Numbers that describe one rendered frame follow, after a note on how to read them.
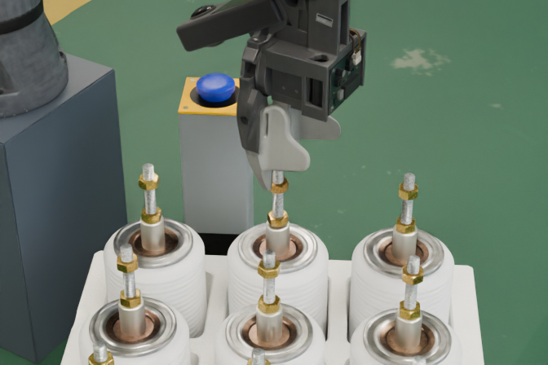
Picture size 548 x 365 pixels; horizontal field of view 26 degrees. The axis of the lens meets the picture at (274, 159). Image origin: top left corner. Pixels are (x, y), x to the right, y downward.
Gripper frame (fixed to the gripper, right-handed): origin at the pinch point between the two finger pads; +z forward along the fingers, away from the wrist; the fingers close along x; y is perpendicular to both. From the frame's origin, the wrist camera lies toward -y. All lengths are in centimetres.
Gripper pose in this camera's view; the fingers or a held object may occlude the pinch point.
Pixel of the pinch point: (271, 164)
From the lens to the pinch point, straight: 106.9
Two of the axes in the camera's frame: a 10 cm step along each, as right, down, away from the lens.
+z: 0.0, 8.3, 5.6
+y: 8.7, 2.8, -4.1
